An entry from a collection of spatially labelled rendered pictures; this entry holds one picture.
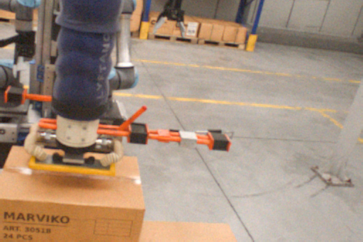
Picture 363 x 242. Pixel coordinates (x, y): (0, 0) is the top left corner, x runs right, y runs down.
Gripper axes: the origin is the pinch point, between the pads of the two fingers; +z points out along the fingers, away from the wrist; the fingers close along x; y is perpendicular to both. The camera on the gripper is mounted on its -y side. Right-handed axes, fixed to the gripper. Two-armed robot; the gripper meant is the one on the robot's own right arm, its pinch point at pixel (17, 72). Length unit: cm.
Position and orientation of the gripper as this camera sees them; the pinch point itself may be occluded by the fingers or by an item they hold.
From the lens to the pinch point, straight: 178.7
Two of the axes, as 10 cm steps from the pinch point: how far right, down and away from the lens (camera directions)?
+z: -1.5, 9.1, 3.8
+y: 9.9, 1.1, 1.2
